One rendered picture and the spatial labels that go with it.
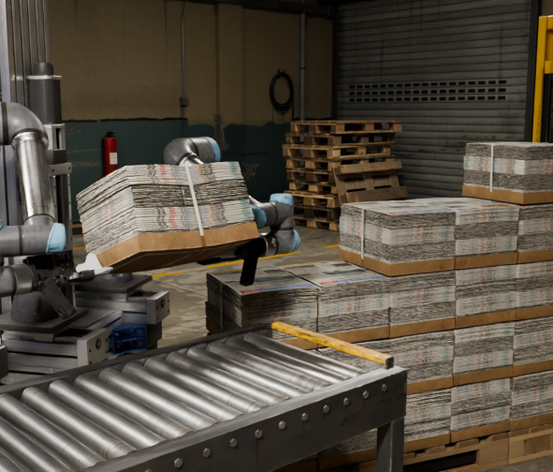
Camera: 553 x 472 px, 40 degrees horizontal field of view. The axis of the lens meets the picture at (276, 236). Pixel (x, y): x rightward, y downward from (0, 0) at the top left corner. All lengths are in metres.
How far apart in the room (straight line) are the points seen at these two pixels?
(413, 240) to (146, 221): 1.20
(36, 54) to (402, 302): 1.52
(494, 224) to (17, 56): 1.79
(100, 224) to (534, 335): 1.88
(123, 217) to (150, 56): 8.14
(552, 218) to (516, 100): 6.86
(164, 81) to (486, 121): 4.18
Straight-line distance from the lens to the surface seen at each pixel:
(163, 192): 1.96
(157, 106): 10.07
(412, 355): 2.89
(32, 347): 2.35
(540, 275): 3.20
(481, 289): 3.02
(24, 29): 2.59
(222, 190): 2.06
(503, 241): 3.04
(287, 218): 2.40
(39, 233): 1.90
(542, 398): 3.37
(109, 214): 2.01
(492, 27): 10.24
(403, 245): 2.77
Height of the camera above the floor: 1.42
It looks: 9 degrees down
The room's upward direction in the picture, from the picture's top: straight up
